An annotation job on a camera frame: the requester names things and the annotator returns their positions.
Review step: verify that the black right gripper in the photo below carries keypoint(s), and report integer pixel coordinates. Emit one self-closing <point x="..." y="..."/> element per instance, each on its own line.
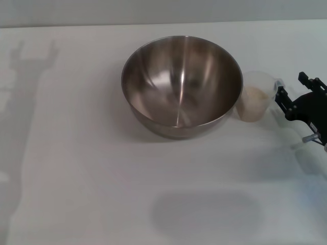
<point x="310" y="109"/>

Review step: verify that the clear plastic measuring cup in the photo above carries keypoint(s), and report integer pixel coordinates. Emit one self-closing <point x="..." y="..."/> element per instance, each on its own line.
<point x="253" y="102"/>

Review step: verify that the stainless steel mixing bowl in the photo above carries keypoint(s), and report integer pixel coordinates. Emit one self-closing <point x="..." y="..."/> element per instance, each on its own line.
<point x="181" y="84"/>

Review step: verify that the beige rice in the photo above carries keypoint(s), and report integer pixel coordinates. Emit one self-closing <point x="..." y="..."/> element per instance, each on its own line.
<point x="251" y="107"/>

